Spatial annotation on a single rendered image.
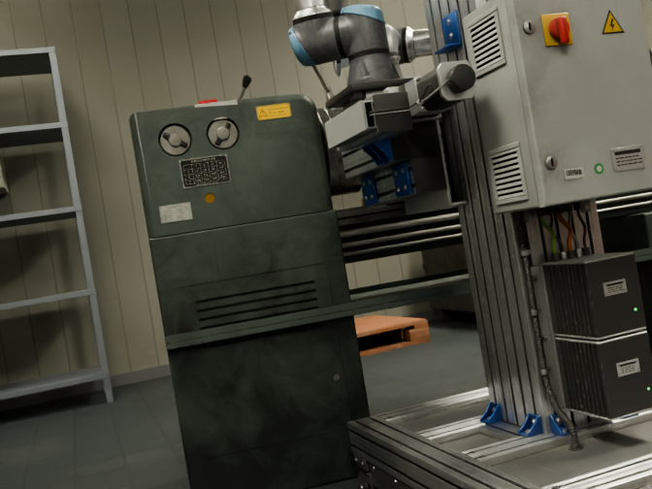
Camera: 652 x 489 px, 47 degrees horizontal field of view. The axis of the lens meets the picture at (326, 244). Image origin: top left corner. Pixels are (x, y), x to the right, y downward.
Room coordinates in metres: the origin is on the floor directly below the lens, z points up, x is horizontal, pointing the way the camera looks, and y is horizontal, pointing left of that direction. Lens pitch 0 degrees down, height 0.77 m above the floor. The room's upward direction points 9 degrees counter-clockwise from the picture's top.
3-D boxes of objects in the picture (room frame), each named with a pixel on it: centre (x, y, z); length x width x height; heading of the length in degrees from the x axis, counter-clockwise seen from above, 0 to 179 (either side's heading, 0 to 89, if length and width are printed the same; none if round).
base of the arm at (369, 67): (2.11, -0.20, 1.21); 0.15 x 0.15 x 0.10
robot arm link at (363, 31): (2.11, -0.20, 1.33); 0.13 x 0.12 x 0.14; 75
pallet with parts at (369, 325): (5.19, 0.15, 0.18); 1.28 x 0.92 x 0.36; 109
